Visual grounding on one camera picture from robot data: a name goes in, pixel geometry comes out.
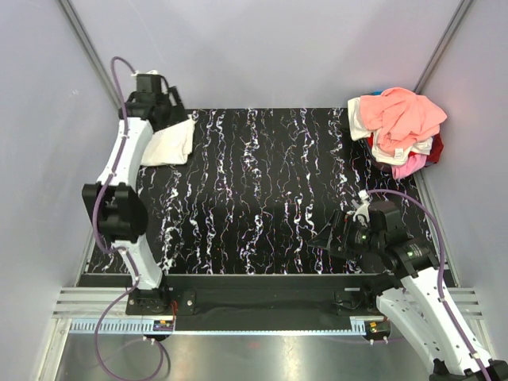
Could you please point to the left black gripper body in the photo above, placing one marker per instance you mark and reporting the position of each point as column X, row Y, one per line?
column 171, row 115

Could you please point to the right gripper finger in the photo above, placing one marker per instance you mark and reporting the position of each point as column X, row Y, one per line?
column 347, row 252
column 327, row 238

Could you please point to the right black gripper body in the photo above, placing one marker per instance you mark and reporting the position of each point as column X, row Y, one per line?
column 367, row 240

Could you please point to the white t-shirt robot print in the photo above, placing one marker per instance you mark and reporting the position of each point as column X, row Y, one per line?
column 170, row 146

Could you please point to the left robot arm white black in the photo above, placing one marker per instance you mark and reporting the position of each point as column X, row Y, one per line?
column 119, row 218

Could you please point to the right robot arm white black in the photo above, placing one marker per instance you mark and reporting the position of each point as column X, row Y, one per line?
column 411, row 294

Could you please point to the cream white t-shirt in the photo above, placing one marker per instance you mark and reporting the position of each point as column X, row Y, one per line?
column 359, row 131

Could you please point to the red t-shirt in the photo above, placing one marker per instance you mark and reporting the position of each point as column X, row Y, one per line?
column 434, row 152

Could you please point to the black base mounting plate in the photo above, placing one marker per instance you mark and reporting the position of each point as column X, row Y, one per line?
column 160, row 301

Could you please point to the salmon pink t-shirt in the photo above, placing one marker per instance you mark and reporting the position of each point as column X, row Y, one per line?
column 400, row 118

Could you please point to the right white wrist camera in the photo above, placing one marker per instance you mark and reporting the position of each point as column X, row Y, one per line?
column 360, row 215

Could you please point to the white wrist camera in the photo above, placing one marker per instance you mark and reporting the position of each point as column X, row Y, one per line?
column 360, row 215
column 152, row 72

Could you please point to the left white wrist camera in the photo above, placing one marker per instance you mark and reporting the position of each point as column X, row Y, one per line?
column 152, row 72

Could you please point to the left aluminium frame post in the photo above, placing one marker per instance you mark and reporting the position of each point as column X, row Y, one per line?
column 79, row 30

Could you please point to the aluminium frame post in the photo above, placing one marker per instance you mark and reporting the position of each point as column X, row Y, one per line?
column 441, row 48
column 79, row 30

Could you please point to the aluminium front rail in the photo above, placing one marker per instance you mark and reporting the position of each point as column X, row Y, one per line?
column 88, row 301

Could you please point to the right aluminium frame post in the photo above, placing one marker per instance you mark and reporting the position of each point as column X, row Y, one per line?
column 441, row 48

